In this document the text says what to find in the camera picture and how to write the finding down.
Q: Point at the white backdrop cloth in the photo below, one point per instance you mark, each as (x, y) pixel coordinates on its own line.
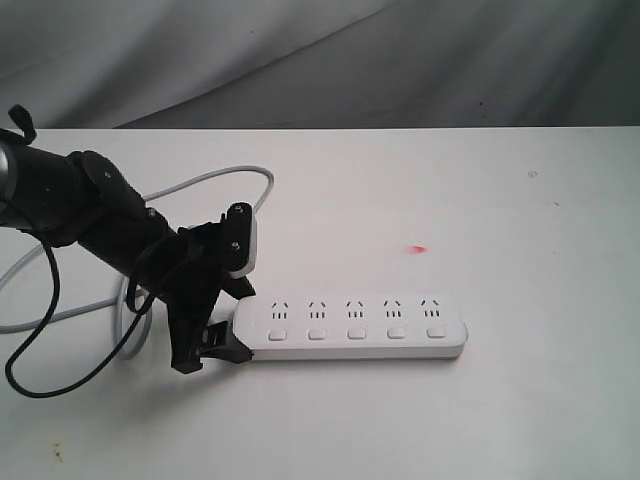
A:
(321, 64)

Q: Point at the white five-outlet power strip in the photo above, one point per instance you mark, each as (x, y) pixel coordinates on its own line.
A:
(350, 327)

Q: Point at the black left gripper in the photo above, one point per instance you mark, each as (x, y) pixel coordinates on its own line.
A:
(184, 269)

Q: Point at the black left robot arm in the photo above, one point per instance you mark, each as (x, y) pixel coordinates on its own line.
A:
(83, 198)

